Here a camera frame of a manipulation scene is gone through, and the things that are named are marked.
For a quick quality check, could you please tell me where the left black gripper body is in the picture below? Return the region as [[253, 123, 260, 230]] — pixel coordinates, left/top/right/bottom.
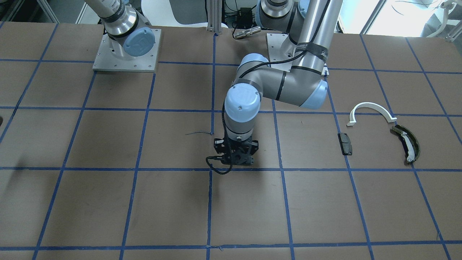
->
[[213, 138, 259, 166]]

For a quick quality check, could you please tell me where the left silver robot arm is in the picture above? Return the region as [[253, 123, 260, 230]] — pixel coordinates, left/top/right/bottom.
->
[[206, 0, 343, 168]]

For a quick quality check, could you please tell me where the black brake pad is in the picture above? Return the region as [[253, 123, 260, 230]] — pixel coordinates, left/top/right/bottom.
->
[[338, 132, 353, 155]]

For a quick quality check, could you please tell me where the white curved plastic part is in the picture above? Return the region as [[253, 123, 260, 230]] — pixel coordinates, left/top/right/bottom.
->
[[346, 102, 397, 127]]

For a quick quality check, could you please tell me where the white plastic chair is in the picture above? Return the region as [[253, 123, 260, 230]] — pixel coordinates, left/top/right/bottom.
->
[[141, 0, 208, 27]]

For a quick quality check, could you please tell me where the green curved brake shoe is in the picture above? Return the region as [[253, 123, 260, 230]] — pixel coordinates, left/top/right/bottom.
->
[[391, 125, 421, 164]]

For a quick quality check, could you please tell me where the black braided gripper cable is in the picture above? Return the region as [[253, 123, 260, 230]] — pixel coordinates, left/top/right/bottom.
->
[[206, 0, 331, 175]]

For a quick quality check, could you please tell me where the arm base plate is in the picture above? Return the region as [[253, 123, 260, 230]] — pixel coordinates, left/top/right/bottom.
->
[[93, 28, 162, 73], [266, 33, 329, 77]]

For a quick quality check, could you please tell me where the aluminium frame post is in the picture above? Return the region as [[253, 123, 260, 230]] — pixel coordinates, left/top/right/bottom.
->
[[206, 0, 222, 35]]

